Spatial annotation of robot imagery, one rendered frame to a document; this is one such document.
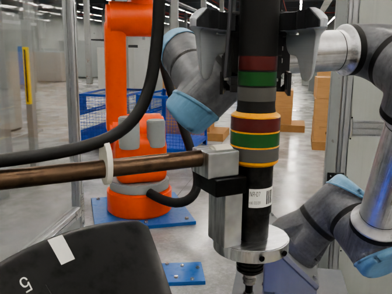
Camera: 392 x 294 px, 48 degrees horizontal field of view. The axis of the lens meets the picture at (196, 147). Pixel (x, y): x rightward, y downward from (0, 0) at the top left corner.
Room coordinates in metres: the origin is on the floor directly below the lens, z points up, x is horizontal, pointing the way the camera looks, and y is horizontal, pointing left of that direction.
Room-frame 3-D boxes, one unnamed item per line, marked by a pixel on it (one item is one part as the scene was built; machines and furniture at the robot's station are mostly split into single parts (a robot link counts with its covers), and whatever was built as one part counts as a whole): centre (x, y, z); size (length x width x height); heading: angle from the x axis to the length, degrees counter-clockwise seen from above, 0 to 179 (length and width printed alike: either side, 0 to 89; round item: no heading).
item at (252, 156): (0.39, -0.05, 1.54); 0.04 x 0.04 x 0.01
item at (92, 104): (7.56, 1.38, 0.49); 1.27 x 0.88 x 0.98; 167
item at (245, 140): (0.39, -0.05, 1.56); 0.04 x 0.04 x 0.01
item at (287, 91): (0.50, -0.06, 1.63); 0.12 x 0.08 x 0.09; 172
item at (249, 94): (0.39, -0.05, 1.59); 0.03 x 0.03 x 0.01
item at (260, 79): (0.39, -0.05, 1.61); 0.03 x 0.03 x 0.01
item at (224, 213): (0.38, -0.04, 1.50); 0.09 x 0.07 x 0.10; 117
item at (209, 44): (0.40, -0.01, 1.63); 0.09 x 0.03 x 0.06; 151
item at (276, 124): (0.39, -0.05, 1.57); 0.04 x 0.04 x 0.01
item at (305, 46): (0.39, -0.09, 1.63); 0.09 x 0.03 x 0.06; 14
